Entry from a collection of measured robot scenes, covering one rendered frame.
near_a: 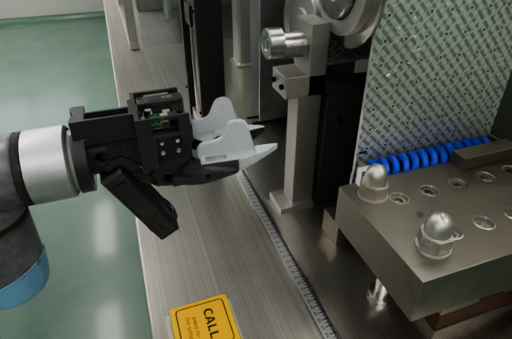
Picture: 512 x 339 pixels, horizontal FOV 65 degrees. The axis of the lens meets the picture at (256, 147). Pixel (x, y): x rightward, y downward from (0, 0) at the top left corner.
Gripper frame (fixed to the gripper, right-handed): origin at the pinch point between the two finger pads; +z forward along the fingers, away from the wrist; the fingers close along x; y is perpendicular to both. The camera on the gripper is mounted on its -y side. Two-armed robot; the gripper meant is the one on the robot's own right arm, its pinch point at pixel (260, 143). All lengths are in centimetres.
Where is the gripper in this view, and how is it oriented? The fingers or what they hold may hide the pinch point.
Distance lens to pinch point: 48.3
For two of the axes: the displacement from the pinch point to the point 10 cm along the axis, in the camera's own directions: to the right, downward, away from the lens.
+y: 0.0, -8.5, -5.2
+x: -3.3, -4.9, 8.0
